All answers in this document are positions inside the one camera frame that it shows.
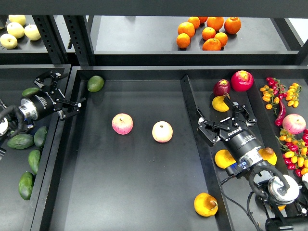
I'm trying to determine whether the orange far left bottom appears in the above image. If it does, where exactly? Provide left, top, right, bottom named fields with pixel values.
left=176, top=33, right=191, bottom=49

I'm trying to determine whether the yellow pear under gripper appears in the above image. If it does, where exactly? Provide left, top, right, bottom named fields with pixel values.
left=214, top=149, right=236, bottom=169

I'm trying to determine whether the pink red apple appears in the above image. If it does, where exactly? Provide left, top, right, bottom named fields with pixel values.
left=112, top=113, right=133, bottom=135

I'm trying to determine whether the dark avocado left middle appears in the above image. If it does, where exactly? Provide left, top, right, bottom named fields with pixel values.
left=7, top=134, right=34, bottom=150

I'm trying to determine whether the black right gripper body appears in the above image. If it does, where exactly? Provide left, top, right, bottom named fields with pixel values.
left=219, top=127, right=261, bottom=161

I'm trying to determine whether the orange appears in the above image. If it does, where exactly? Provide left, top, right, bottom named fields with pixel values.
left=202, top=27, right=216, bottom=41
left=207, top=17, right=224, bottom=31
left=224, top=17, right=242, bottom=35
left=178, top=22, right=195, bottom=38
left=214, top=32, right=228, bottom=48
left=176, top=33, right=191, bottom=49
left=202, top=38, right=221, bottom=51

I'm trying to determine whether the black perforated shelf post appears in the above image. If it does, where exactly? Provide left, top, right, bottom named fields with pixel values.
left=64, top=15, right=96, bottom=66

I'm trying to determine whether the green avocado upper left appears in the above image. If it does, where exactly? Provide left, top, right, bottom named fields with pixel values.
left=22, top=87, right=40, bottom=97

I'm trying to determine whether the orange front centre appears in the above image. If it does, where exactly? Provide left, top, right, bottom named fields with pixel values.
left=202, top=38, right=221, bottom=51

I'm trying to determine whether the pale yellow apple front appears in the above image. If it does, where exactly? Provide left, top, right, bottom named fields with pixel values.
left=0, top=34, right=18, bottom=50

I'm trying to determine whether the orange top left partly hidden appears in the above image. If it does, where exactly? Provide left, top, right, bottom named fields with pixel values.
left=187, top=16, right=200, bottom=30

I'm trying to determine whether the dark avocado upright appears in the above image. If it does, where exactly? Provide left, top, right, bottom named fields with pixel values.
left=34, top=126, right=48, bottom=148

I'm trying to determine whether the cherry tomato bunch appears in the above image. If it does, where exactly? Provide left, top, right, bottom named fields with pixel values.
left=259, top=77, right=302, bottom=116
left=276, top=128, right=308, bottom=178

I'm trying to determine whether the lower cherry tomato bunch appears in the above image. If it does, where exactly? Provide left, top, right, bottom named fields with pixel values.
left=276, top=128, right=308, bottom=178

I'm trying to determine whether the pale yellow apple middle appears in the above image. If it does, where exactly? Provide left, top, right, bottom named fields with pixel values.
left=6, top=22, right=25, bottom=39

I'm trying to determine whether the pale yellow apple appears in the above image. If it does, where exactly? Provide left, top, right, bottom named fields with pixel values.
left=24, top=24, right=41, bottom=41
left=0, top=34, right=18, bottom=50
left=8, top=14, right=26, bottom=26
left=6, top=22, right=25, bottom=39

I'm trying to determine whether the yellow pear brown top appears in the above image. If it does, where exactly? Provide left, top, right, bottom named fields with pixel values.
left=258, top=147, right=277, bottom=166

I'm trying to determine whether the dark red apple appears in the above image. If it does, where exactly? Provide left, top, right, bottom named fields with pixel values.
left=213, top=79, right=231, bottom=96

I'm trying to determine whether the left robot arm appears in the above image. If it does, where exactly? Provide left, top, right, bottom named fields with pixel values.
left=0, top=71, right=86, bottom=143

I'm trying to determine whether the bright red apple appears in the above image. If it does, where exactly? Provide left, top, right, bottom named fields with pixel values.
left=231, top=70, right=254, bottom=92

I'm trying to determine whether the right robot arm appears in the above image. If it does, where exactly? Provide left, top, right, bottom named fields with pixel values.
left=196, top=97, right=308, bottom=231

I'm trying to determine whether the pale pink apple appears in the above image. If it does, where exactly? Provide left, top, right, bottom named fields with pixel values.
left=152, top=121, right=173, bottom=143

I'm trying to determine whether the pale yellow apple top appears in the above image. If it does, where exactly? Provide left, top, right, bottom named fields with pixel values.
left=8, top=14, right=26, bottom=26

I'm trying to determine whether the green avocado lower left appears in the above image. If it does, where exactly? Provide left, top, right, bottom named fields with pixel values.
left=28, top=150, right=41, bottom=175

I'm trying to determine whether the dark green avocado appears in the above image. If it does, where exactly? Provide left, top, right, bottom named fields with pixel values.
left=18, top=171, right=35, bottom=200

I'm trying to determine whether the red chili pepper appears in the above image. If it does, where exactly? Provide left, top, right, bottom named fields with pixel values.
left=274, top=101, right=286, bottom=127

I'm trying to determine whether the light green round avocado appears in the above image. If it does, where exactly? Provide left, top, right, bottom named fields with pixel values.
left=87, top=76, right=104, bottom=92

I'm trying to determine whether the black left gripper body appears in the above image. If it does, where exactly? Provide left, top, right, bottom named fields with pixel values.
left=26, top=89, right=64, bottom=120

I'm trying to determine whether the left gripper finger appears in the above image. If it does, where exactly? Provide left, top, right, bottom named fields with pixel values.
left=56, top=98, right=86, bottom=120
left=34, top=71, right=68, bottom=96

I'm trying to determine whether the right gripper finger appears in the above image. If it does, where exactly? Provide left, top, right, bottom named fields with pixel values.
left=223, top=97, right=257, bottom=131
left=196, top=109, right=231, bottom=147

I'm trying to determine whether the orange right of middle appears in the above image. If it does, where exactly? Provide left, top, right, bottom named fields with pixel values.
left=214, top=32, right=228, bottom=48

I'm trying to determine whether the pink apple right side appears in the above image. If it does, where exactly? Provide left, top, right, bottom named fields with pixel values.
left=282, top=114, right=306, bottom=135

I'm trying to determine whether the black tray divider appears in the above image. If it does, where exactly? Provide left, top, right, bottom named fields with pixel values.
left=180, top=75, right=234, bottom=231

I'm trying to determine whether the pale yellow apple right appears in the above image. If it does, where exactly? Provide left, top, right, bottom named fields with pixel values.
left=24, top=24, right=41, bottom=41

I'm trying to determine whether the orange top right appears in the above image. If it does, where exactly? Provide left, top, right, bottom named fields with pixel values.
left=224, top=17, right=242, bottom=35

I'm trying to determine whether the orange left upper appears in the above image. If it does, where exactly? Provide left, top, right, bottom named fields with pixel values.
left=178, top=22, right=195, bottom=38

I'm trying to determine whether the black centre tray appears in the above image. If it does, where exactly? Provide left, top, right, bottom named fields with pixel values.
left=28, top=65, right=308, bottom=231

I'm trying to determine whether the orange top centre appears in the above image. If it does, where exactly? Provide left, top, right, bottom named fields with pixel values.
left=207, top=17, right=224, bottom=31

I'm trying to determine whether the upper cherry tomato bunch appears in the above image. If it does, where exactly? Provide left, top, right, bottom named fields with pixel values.
left=259, top=77, right=302, bottom=116

